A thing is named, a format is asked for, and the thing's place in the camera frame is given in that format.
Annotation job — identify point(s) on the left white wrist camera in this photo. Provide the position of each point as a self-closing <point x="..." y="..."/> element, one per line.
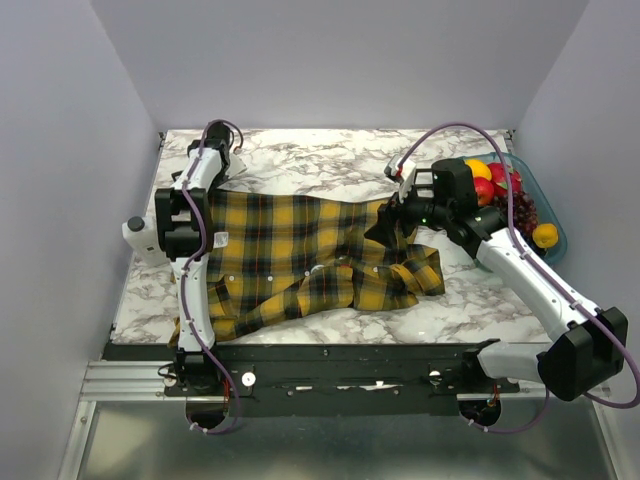
<point x="235" y="168"/>

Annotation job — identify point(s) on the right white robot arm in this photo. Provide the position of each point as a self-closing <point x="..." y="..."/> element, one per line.
<point x="585" y="340"/>

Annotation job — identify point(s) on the orange fruit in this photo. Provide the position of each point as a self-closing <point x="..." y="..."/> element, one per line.
<point x="545" y="236"/>

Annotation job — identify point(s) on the yellow mango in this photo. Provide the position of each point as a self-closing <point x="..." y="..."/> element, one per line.
<point x="479" y="169"/>

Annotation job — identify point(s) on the yellow plaid flannel shirt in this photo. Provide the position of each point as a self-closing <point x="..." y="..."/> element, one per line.
<point x="285" y="257"/>

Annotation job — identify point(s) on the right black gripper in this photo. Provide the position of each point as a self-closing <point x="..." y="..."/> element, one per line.
<point x="387" y="215"/>

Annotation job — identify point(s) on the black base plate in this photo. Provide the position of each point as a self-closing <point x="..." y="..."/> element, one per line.
<point x="253" y="381"/>

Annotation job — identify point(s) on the red apple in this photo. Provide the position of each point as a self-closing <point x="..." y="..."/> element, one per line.
<point x="484" y="189"/>

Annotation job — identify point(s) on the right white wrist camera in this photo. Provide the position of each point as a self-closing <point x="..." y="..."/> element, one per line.
<point x="402" y="172"/>

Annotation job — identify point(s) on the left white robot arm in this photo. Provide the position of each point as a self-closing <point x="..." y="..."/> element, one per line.
<point x="185" y="235"/>

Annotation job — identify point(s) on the right black display frame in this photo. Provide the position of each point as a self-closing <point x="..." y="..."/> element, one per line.
<point x="423" y="182"/>

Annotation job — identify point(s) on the dark purple grapes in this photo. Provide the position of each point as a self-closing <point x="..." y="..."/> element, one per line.
<point x="524" y="213"/>

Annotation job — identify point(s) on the aluminium rail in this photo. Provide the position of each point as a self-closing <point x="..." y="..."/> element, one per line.
<point x="140" y="381"/>

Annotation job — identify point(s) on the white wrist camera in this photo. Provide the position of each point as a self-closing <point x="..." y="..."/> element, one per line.
<point x="402" y="172"/>
<point x="235" y="168"/>

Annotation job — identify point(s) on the red dragon fruit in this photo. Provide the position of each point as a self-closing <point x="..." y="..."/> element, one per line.
<point x="499" y="179"/>

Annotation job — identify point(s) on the white bottle black cap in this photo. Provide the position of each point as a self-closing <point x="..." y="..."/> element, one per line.
<point x="141" y="235"/>

